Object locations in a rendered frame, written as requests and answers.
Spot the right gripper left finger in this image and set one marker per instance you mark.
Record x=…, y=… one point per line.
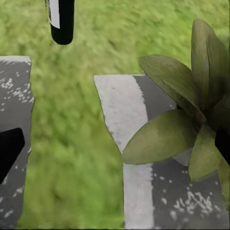
x=11, y=144

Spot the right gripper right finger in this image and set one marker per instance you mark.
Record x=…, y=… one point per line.
x=222, y=141

